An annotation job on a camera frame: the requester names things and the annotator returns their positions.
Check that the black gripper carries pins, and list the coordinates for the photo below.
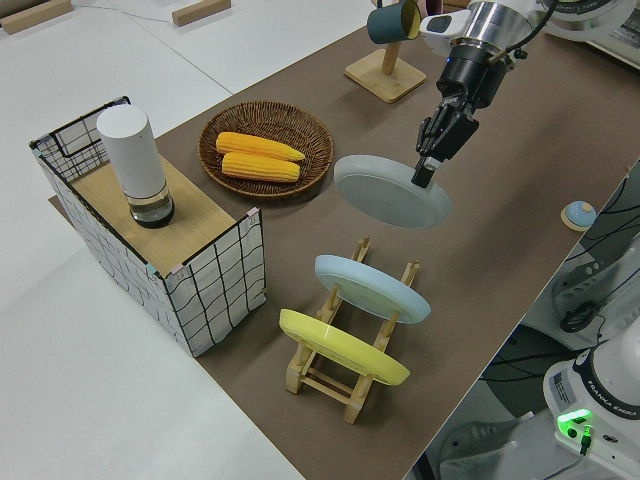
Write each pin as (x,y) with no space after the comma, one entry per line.
(470,75)

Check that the wooden plate rack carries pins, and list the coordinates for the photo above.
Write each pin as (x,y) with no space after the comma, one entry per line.
(325,387)

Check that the yellow corn cob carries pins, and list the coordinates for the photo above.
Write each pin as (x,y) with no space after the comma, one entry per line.
(260,167)
(250,144)

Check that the brown table mat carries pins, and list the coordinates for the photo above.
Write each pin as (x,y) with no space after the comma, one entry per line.
(475,280)

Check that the white cylinder with glass base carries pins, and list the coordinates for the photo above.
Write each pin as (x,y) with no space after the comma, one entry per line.
(132,155)

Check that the pink mug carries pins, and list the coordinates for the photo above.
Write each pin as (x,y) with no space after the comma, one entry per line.
(432,6)

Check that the yellow plate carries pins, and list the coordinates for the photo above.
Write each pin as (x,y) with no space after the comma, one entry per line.
(340,345)

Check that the blue call bell wooden base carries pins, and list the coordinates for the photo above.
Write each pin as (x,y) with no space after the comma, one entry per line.
(579,212)

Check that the gray plate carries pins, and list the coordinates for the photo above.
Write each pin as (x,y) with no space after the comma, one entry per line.
(385,195)

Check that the teal mug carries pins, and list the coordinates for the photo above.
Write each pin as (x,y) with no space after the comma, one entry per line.
(387,22)

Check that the wooden mug tree stand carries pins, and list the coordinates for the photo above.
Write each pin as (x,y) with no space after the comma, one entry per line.
(385,80)

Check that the brown wicker basket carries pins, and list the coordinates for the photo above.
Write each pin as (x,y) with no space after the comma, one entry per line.
(260,120)

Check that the light blue plate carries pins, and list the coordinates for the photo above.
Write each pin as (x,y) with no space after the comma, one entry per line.
(370,287)

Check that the short wooden block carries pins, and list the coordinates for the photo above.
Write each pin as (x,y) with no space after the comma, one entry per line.
(200,12)

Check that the white toaster oven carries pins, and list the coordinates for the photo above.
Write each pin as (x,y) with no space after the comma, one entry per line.
(620,47)

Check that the long wooden block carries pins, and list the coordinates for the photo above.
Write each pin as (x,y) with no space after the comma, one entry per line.
(30,15)

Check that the white Franka arm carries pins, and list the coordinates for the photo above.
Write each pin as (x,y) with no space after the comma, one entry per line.
(495,22)
(615,380)

